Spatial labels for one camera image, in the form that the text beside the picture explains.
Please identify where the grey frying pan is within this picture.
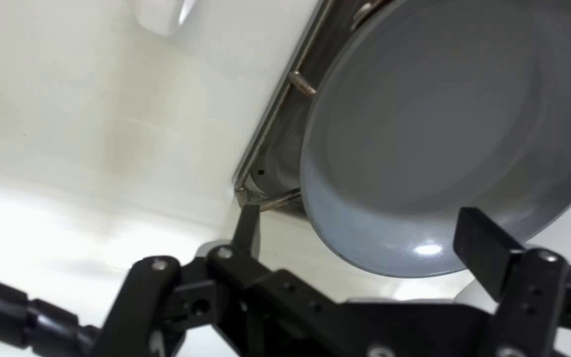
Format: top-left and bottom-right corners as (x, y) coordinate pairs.
(297, 0), (571, 280)

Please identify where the black metal burner grate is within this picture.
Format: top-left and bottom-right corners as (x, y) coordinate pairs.
(231, 0), (400, 215)

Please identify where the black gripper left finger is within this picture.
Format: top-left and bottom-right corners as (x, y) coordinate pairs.
(88, 205), (366, 357)

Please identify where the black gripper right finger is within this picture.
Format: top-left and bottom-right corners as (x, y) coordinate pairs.
(451, 207), (571, 357)

